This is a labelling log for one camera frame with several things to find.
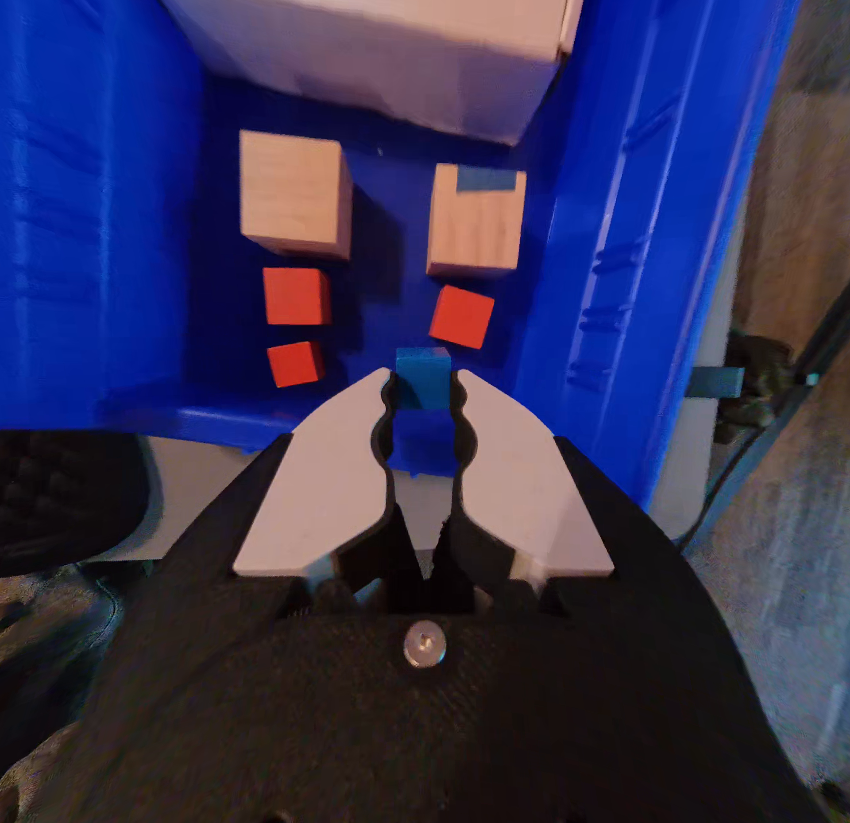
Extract blue cube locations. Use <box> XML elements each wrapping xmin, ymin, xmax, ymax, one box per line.
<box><xmin>395</xmin><ymin>346</ymin><xmax>452</xmax><ymax>412</ymax></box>

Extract wooden block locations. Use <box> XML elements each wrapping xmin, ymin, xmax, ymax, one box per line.
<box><xmin>426</xmin><ymin>163</ymin><xmax>527</xmax><ymax>279</ymax></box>
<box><xmin>239</xmin><ymin>130</ymin><xmax>354</xmax><ymax>261</ymax></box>

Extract white cardboard box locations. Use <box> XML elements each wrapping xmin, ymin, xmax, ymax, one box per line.
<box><xmin>143</xmin><ymin>0</ymin><xmax>588</xmax><ymax>148</ymax></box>

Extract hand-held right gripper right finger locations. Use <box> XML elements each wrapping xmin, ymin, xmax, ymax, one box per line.
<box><xmin>450</xmin><ymin>369</ymin><xmax>616</xmax><ymax>583</ymax></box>

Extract grey desk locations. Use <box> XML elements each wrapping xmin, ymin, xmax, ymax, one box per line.
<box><xmin>86</xmin><ymin>205</ymin><xmax>748</xmax><ymax>565</ymax></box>

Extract black wrist rest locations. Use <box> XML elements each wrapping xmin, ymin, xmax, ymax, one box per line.
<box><xmin>0</xmin><ymin>430</ymin><xmax>150</xmax><ymax>578</ymax></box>

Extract blue plastic bin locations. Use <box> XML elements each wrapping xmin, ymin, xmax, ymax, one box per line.
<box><xmin>0</xmin><ymin>0</ymin><xmax>808</xmax><ymax>508</ymax></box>

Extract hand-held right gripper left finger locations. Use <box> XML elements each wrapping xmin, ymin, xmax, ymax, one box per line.
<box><xmin>232</xmin><ymin>367</ymin><xmax>398</xmax><ymax>579</ymax></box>

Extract small red cube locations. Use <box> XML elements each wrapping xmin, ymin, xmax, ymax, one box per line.
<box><xmin>267</xmin><ymin>341</ymin><xmax>325</xmax><ymax>388</ymax></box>

